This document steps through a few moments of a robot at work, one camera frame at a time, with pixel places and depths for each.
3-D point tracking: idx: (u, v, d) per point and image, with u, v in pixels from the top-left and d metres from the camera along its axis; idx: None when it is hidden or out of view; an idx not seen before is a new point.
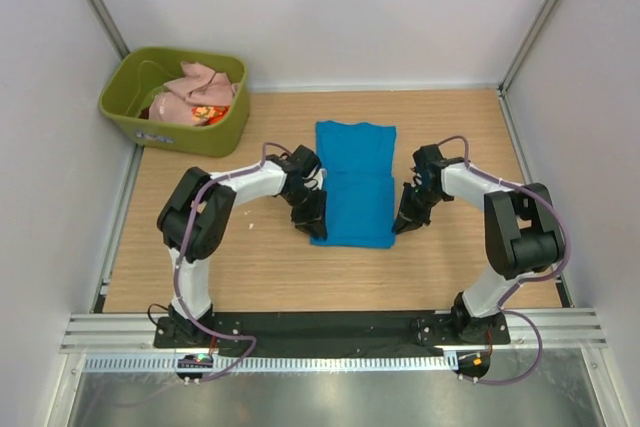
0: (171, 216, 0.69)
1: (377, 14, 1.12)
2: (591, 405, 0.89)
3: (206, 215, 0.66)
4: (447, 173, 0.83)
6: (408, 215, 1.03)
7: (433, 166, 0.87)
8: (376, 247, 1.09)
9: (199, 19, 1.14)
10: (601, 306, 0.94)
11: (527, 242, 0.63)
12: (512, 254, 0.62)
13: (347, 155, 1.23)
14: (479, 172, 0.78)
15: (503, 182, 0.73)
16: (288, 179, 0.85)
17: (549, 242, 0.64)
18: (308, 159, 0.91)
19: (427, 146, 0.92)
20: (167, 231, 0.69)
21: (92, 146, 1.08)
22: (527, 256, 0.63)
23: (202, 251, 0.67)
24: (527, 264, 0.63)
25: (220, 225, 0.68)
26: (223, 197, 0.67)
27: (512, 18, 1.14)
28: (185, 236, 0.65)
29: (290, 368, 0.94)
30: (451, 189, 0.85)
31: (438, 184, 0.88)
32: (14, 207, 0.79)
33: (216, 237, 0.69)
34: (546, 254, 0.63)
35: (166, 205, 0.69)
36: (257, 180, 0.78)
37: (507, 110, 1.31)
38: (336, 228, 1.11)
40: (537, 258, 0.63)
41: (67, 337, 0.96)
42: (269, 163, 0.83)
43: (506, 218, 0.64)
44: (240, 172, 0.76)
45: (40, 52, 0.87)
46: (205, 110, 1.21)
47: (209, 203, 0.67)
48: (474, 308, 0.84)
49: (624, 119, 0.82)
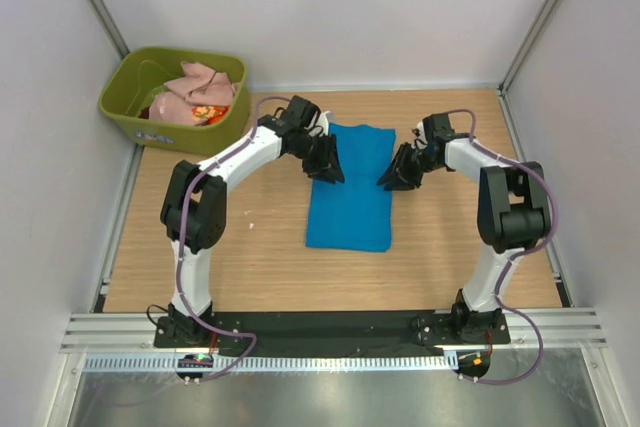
0: (171, 212, 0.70)
1: (377, 14, 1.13)
2: (591, 405, 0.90)
3: (203, 208, 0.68)
4: (450, 147, 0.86)
6: (403, 173, 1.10)
7: (439, 140, 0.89)
8: (377, 249, 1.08)
9: (200, 19, 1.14)
10: (600, 306, 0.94)
11: (515, 216, 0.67)
12: (499, 227, 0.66)
13: (347, 155, 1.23)
14: (481, 148, 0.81)
15: (501, 158, 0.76)
16: (287, 139, 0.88)
17: (537, 218, 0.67)
18: (304, 109, 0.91)
19: (436, 114, 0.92)
20: (170, 224, 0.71)
21: (92, 145, 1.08)
22: (513, 229, 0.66)
23: (204, 240, 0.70)
24: (513, 238, 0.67)
25: (217, 214, 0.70)
26: (215, 188, 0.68)
27: (512, 18, 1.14)
28: (183, 229, 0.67)
29: (290, 368, 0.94)
30: (453, 164, 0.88)
31: (442, 158, 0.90)
32: (14, 207, 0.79)
33: (216, 226, 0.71)
34: (531, 229, 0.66)
35: (164, 204, 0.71)
36: (249, 155, 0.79)
37: (507, 111, 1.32)
38: (336, 227, 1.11)
40: (522, 232, 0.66)
41: (67, 337, 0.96)
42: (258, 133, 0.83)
43: (497, 192, 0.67)
44: (230, 154, 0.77)
45: (40, 51, 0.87)
46: (205, 110, 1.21)
47: (203, 195, 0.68)
48: (472, 302, 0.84)
49: (624, 120, 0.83)
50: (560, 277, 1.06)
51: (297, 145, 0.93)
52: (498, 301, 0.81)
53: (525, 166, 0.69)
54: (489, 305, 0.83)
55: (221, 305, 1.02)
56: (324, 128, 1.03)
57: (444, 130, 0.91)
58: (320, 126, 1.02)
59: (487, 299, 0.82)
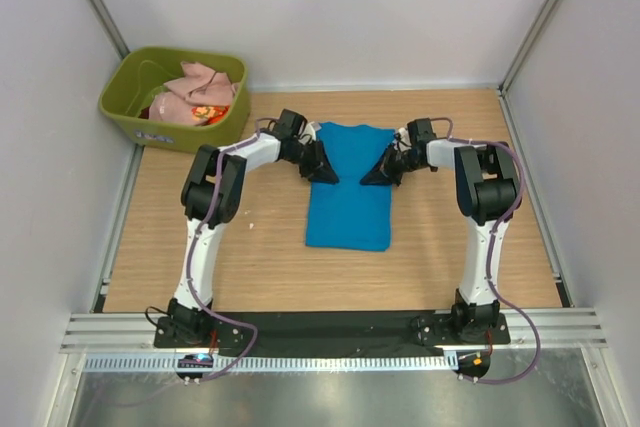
0: (192, 191, 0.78)
1: (377, 14, 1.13)
2: (591, 405, 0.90)
3: (226, 184, 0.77)
4: (430, 146, 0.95)
6: (386, 170, 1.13)
7: (421, 144, 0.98)
8: (376, 249, 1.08)
9: (200, 19, 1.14)
10: (600, 306, 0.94)
11: (489, 188, 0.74)
12: (475, 198, 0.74)
13: (346, 156, 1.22)
14: (456, 140, 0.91)
15: (474, 142, 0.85)
16: (281, 147, 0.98)
17: (509, 188, 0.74)
18: (294, 120, 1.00)
19: (420, 120, 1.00)
20: (190, 202, 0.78)
21: (93, 145, 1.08)
22: (488, 199, 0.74)
23: (227, 215, 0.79)
24: (488, 207, 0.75)
25: (237, 191, 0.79)
26: (237, 165, 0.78)
27: (513, 18, 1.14)
28: (211, 204, 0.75)
29: (290, 368, 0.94)
30: (435, 159, 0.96)
31: (424, 160, 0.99)
32: (15, 207, 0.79)
33: (236, 202, 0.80)
34: (504, 198, 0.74)
35: (186, 181, 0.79)
36: (258, 148, 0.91)
37: (507, 111, 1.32)
38: (336, 227, 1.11)
40: (495, 201, 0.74)
41: (67, 337, 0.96)
42: (263, 133, 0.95)
43: (471, 167, 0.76)
44: (244, 143, 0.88)
45: (40, 52, 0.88)
46: (205, 110, 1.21)
47: (227, 173, 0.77)
48: (468, 296, 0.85)
49: (624, 119, 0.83)
50: (560, 277, 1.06)
51: (290, 153, 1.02)
52: (493, 290, 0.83)
53: (494, 143, 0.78)
54: (486, 297, 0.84)
55: (221, 305, 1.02)
56: (312, 134, 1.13)
57: (426, 134, 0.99)
58: (308, 134, 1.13)
59: (479, 289, 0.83)
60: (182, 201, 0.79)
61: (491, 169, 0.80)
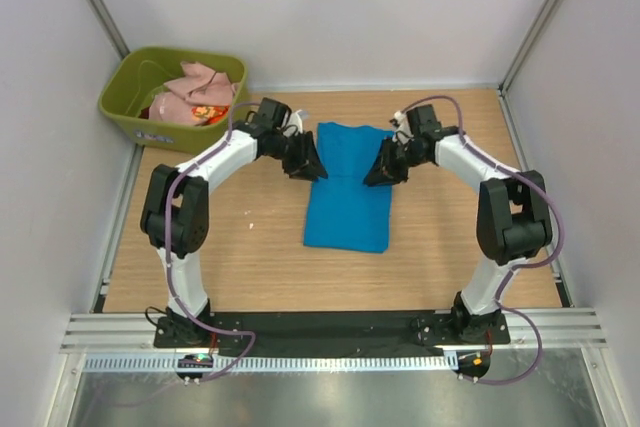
0: (152, 218, 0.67)
1: (377, 14, 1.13)
2: (591, 405, 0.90)
3: (185, 210, 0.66)
4: (441, 147, 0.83)
6: (388, 172, 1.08)
7: (426, 134, 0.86)
8: (376, 251, 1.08)
9: (200, 20, 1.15)
10: (600, 306, 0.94)
11: (517, 229, 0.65)
12: (503, 242, 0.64)
13: (347, 157, 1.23)
14: (476, 153, 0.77)
15: (500, 167, 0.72)
16: (262, 141, 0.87)
17: (538, 229, 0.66)
18: (276, 109, 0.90)
19: (420, 107, 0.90)
20: (151, 231, 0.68)
21: (92, 146, 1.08)
22: (516, 243, 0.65)
23: (190, 244, 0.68)
24: (515, 250, 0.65)
25: (200, 216, 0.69)
26: (196, 189, 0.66)
27: (513, 18, 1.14)
28: (168, 234, 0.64)
29: (290, 368, 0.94)
30: (444, 163, 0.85)
31: (430, 155, 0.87)
32: (14, 206, 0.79)
33: (200, 229, 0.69)
34: (533, 241, 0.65)
35: (144, 210, 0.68)
36: (228, 155, 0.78)
37: (507, 111, 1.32)
38: (336, 227, 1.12)
40: (524, 245, 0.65)
41: (67, 337, 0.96)
42: (234, 133, 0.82)
43: (500, 204, 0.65)
44: (208, 155, 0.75)
45: (40, 53, 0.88)
46: (205, 110, 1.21)
47: (185, 197, 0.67)
48: (472, 306, 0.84)
49: (624, 119, 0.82)
50: (560, 277, 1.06)
51: (272, 147, 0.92)
52: (498, 305, 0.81)
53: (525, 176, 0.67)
54: (489, 309, 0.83)
55: (220, 304, 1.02)
56: (298, 127, 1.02)
57: (430, 123, 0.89)
58: (294, 125, 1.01)
59: (487, 304, 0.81)
60: (143, 230, 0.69)
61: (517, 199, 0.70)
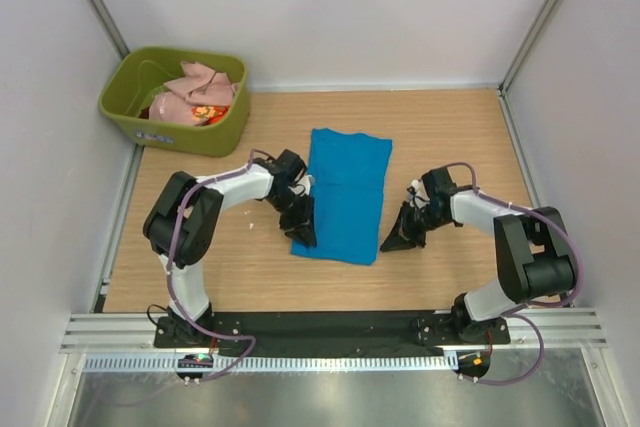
0: (156, 224, 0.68)
1: (377, 14, 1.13)
2: (591, 405, 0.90)
3: (193, 220, 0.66)
4: (455, 200, 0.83)
6: (407, 233, 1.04)
7: (442, 194, 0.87)
8: (362, 262, 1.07)
9: (200, 20, 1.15)
10: (601, 306, 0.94)
11: (541, 268, 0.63)
12: (526, 280, 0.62)
13: (341, 165, 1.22)
14: (487, 198, 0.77)
15: (513, 206, 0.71)
16: (274, 183, 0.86)
17: (565, 269, 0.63)
18: (294, 162, 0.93)
19: (436, 169, 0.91)
20: (154, 236, 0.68)
21: (92, 146, 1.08)
22: (541, 282, 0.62)
23: (191, 255, 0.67)
24: (541, 291, 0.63)
25: (207, 228, 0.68)
26: (210, 200, 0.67)
27: (513, 18, 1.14)
28: (173, 241, 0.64)
29: (290, 368, 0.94)
30: (461, 217, 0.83)
31: (448, 212, 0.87)
32: (14, 207, 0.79)
33: (204, 241, 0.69)
34: (561, 279, 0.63)
35: (151, 212, 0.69)
36: (244, 182, 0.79)
37: (507, 110, 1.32)
38: (324, 240, 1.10)
40: (551, 284, 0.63)
41: (67, 337, 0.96)
42: (253, 167, 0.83)
43: (517, 243, 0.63)
44: (225, 175, 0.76)
45: (41, 52, 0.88)
46: (205, 110, 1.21)
47: (196, 207, 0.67)
48: (475, 314, 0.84)
49: (624, 119, 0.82)
50: None
51: (281, 195, 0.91)
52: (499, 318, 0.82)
53: (542, 216, 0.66)
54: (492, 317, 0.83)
55: (221, 304, 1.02)
56: (306, 187, 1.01)
57: (446, 184, 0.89)
58: (303, 186, 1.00)
59: (489, 316, 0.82)
60: (145, 234, 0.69)
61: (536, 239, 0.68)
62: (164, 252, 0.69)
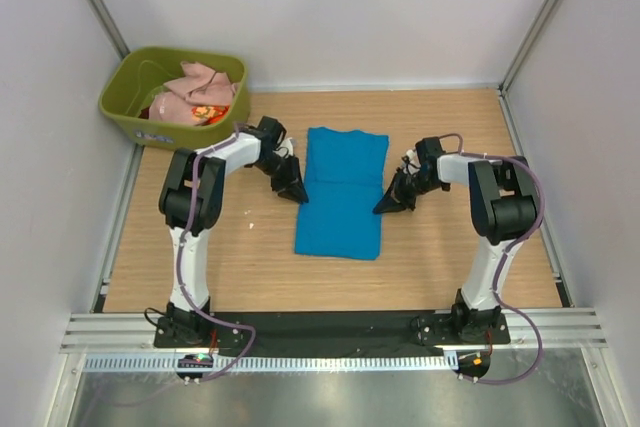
0: (171, 198, 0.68)
1: (377, 13, 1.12)
2: (591, 405, 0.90)
3: (205, 186, 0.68)
4: (442, 161, 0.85)
6: (398, 196, 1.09)
7: (432, 158, 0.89)
8: (362, 259, 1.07)
9: (200, 19, 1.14)
10: (600, 306, 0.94)
11: (508, 205, 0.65)
12: (493, 216, 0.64)
13: (338, 164, 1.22)
14: (468, 154, 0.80)
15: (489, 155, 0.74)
16: (263, 147, 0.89)
17: (531, 208, 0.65)
18: (274, 126, 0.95)
19: (428, 138, 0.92)
20: (169, 211, 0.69)
21: (92, 145, 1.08)
22: (507, 220, 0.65)
23: (208, 222, 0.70)
24: (506, 228, 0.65)
25: (218, 194, 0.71)
26: (217, 165, 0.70)
27: (513, 18, 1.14)
28: (191, 209, 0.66)
29: (290, 368, 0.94)
30: (447, 175, 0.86)
31: (435, 176, 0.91)
32: (14, 207, 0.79)
33: (218, 206, 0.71)
34: (525, 218, 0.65)
35: (162, 188, 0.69)
36: (237, 148, 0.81)
37: (507, 110, 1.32)
38: (320, 240, 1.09)
40: (516, 222, 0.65)
41: (67, 337, 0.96)
42: (241, 133, 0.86)
43: (485, 182, 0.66)
44: (221, 144, 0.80)
45: (40, 52, 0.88)
46: (205, 110, 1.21)
47: (205, 175, 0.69)
48: (472, 301, 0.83)
49: (624, 119, 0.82)
50: (560, 277, 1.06)
51: (267, 160, 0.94)
52: (498, 298, 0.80)
53: (511, 158, 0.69)
54: (494, 307, 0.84)
55: (221, 304, 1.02)
56: (288, 149, 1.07)
57: (437, 151, 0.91)
58: (286, 147, 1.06)
59: (489, 294, 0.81)
60: (161, 211, 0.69)
61: (507, 185, 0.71)
62: (178, 225, 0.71)
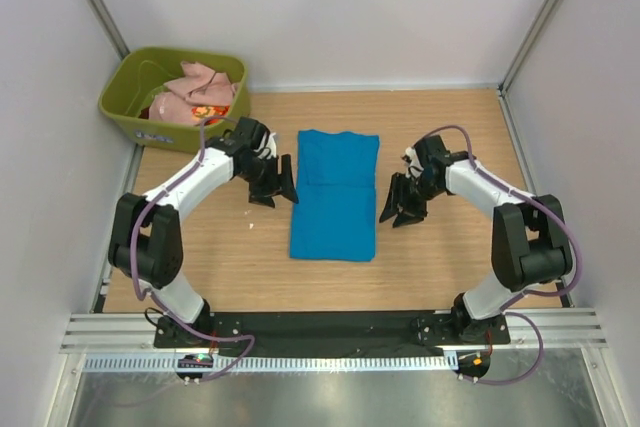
0: (121, 250, 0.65)
1: (377, 14, 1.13)
2: (591, 405, 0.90)
3: (153, 243, 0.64)
4: (452, 172, 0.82)
6: (408, 208, 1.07)
7: (436, 160, 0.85)
8: (362, 259, 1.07)
9: (200, 20, 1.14)
10: (600, 306, 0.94)
11: (536, 256, 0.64)
12: (520, 271, 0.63)
13: (328, 165, 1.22)
14: (487, 176, 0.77)
15: (513, 192, 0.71)
16: (238, 158, 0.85)
17: (560, 260, 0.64)
18: (254, 129, 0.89)
19: (429, 138, 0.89)
20: (121, 264, 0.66)
21: (92, 146, 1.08)
22: (534, 271, 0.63)
23: (163, 276, 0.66)
24: (534, 279, 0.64)
25: (172, 246, 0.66)
26: (166, 220, 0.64)
27: (513, 18, 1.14)
28: (134, 272, 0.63)
29: (290, 368, 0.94)
30: (455, 189, 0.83)
31: (441, 180, 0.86)
32: (14, 207, 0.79)
33: (172, 257, 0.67)
34: (554, 270, 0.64)
35: (111, 241, 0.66)
36: (199, 178, 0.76)
37: (507, 110, 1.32)
38: (315, 242, 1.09)
40: (544, 274, 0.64)
41: (67, 337, 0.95)
42: (204, 155, 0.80)
43: (515, 235, 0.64)
44: (176, 180, 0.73)
45: (41, 52, 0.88)
46: (205, 111, 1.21)
47: (153, 230, 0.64)
48: (472, 311, 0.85)
49: (624, 119, 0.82)
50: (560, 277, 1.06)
51: (248, 166, 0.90)
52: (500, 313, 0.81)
53: (541, 205, 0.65)
54: (491, 315, 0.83)
55: (221, 304, 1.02)
56: (272, 149, 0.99)
57: (440, 151, 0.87)
58: (269, 147, 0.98)
59: (490, 312, 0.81)
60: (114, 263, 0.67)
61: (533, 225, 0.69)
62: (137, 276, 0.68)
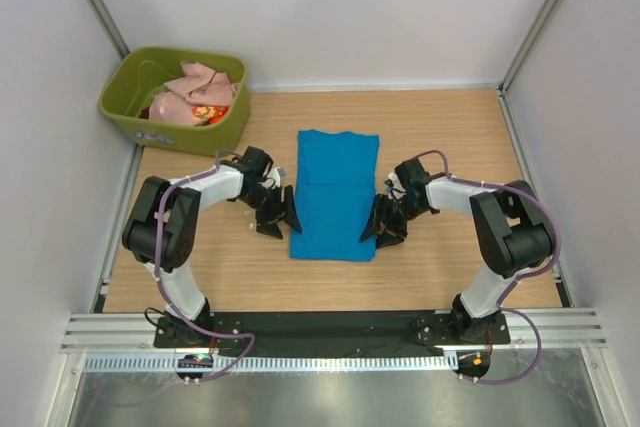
0: (135, 231, 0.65)
1: (377, 14, 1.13)
2: (591, 405, 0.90)
3: (174, 221, 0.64)
4: (431, 188, 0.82)
6: (391, 228, 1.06)
7: (417, 183, 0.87)
8: (362, 259, 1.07)
9: (200, 20, 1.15)
10: (600, 306, 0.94)
11: (520, 238, 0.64)
12: (507, 252, 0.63)
13: (328, 165, 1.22)
14: (460, 180, 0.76)
15: (485, 185, 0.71)
16: (245, 181, 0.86)
17: (544, 238, 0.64)
18: (260, 157, 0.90)
19: (408, 160, 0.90)
20: (134, 246, 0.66)
21: (92, 146, 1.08)
22: (522, 252, 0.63)
23: (176, 259, 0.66)
24: (523, 261, 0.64)
25: (189, 229, 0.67)
26: (188, 200, 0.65)
27: (512, 18, 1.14)
28: (157, 246, 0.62)
29: (290, 368, 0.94)
30: (438, 203, 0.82)
31: (424, 202, 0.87)
32: (14, 208, 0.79)
33: (188, 240, 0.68)
34: (540, 247, 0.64)
35: (129, 220, 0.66)
36: (217, 180, 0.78)
37: (507, 110, 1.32)
38: (315, 242, 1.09)
40: (531, 253, 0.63)
41: (67, 337, 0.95)
42: (223, 166, 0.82)
43: (494, 219, 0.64)
44: (199, 174, 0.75)
45: (41, 53, 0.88)
46: (205, 110, 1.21)
47: (175, 208, 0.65)
48: (472, 309, 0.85)
49: (624, 119, 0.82)
50: (560, 277, 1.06)
51: (253, 191, 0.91)
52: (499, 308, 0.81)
53: (512, 187, 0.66)
54: (491, 311, 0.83)
55: (221, 305, 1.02)
56: (276, 179, 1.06)
57: (419, 173, 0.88)
58: (272, 178, 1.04)
59: (489, 308, 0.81)
60: (126, 245, 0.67)
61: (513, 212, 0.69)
62: (148, 260, 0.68)
